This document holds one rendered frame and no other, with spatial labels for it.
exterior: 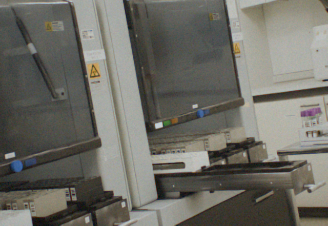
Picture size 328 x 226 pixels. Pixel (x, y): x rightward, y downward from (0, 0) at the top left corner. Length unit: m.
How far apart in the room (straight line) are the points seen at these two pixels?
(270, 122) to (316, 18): 0.93
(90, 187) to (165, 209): 0.27
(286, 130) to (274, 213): 1.98
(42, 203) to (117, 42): 0.60
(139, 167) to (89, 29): 0.47
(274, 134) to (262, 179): 2.67
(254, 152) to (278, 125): 2.07
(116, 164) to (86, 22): 0.45
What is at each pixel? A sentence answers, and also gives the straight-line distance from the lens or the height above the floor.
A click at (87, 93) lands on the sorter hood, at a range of 2.02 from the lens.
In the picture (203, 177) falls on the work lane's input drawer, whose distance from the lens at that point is 2.15.
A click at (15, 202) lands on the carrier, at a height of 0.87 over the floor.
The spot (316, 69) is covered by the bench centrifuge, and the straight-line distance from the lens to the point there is 4.51.
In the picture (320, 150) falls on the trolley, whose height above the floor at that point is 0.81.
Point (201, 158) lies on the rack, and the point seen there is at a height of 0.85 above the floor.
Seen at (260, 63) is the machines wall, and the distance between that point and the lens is 5.20.
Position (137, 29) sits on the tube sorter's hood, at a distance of 2.24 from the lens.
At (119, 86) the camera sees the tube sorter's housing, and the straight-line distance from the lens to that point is 2.15.
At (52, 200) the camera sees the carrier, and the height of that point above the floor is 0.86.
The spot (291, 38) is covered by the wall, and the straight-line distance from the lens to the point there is 5.26.
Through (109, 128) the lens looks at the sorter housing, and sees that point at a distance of 2.10.
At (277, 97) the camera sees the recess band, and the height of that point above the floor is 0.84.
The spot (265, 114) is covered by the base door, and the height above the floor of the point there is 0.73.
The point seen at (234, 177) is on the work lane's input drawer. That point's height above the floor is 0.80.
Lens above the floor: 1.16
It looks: 3 degrees down
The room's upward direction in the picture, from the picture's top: 10 degrees counter-clockwise
